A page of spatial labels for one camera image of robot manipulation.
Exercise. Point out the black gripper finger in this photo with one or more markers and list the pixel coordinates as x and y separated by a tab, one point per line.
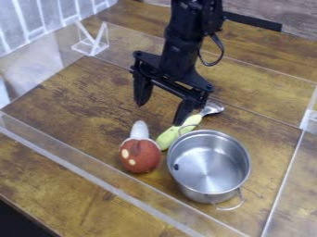
143	87
185	108

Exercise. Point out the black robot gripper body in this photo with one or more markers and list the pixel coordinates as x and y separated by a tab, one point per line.
171	70

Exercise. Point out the green handled metal spoon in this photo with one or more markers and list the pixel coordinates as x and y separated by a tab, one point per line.
167	137

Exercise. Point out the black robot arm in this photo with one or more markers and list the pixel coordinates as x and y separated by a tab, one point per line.
196	19

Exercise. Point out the stainless steel pot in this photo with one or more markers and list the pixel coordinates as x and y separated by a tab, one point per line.
210	165

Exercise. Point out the brown plush mushroom toy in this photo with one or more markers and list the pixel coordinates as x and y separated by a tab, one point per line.
139	152

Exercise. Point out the clear acrylic front barrier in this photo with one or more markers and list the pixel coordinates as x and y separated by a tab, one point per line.
157	203

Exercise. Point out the clear acrylic barrier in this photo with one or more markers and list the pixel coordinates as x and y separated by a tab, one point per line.
293	216
157	203

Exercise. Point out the clear acrylic right barrier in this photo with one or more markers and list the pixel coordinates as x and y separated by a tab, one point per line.
293	216

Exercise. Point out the clear acrylic corner bracket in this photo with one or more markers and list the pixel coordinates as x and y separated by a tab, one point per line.
89	45

